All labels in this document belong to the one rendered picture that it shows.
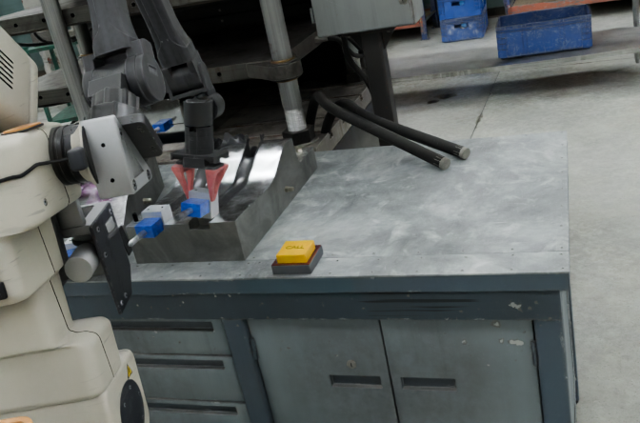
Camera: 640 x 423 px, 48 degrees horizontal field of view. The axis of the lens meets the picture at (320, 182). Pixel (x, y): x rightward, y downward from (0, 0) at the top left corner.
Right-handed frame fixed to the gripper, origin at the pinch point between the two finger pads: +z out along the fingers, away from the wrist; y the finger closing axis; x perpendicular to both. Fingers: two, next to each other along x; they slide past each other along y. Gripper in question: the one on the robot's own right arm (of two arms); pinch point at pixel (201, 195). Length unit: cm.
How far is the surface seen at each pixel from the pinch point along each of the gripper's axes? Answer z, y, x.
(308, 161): 1.3, -8.6, -42.8
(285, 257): 8.7, -20.4, 5.9
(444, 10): -28, 33, -572
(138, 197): 8.8, 28.1, -21.5
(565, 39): -14, -74, -375
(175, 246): 11.3, 6.0, 0.5
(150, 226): 6.0, 9.1, 4.7
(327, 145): 5, -2, -80
